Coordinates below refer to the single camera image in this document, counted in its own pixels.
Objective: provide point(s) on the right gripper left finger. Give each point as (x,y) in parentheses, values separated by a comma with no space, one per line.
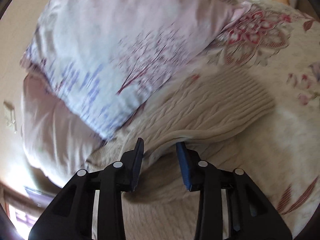
(92,200)

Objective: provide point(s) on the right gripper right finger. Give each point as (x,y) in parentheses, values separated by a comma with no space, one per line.
(250,214)

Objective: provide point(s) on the beige cable-knit sweater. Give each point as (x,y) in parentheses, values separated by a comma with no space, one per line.
(203,107)

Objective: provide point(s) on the floral bedspread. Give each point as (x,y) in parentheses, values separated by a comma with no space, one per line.
(279,46)

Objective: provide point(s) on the pink floral pillow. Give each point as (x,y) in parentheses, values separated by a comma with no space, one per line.
(55,140)

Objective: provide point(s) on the lavender print pillow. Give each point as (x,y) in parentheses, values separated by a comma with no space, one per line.
(105,58)

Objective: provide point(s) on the wall light switch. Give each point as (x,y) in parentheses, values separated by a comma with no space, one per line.
(10,116)

